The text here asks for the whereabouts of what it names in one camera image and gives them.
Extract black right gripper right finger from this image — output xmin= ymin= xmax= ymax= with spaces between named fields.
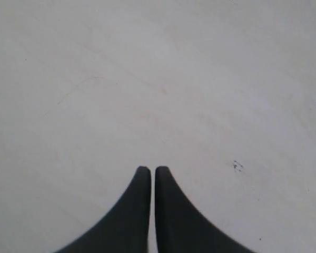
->
xmin=155 ymin=166 xmax=250 ymax=252

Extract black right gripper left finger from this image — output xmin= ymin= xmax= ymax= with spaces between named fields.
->
xmin=58 ymin=166 xmax=151 ymax=252

